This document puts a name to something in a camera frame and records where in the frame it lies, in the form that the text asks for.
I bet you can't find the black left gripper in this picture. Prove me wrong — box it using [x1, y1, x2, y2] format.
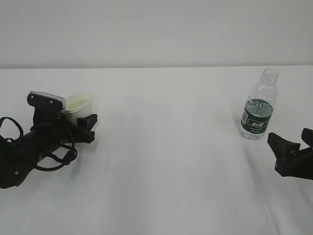
[29, 113, 98, 152]

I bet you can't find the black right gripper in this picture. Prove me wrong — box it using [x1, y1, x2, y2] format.
[267, 128, 313, 180]

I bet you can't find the white paper cup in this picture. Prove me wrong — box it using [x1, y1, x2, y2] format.
[62, 92, 93, 124]

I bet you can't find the clear plastic water bottle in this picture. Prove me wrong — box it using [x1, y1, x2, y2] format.
[239, 68, 279, 140]

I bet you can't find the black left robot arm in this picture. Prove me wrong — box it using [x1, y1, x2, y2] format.
[0, 114, 98, 189]

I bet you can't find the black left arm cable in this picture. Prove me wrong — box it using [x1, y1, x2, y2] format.
[0, 117, 78, 172]

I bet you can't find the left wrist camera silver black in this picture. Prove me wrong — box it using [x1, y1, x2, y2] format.
[27, 91, 66, 117]

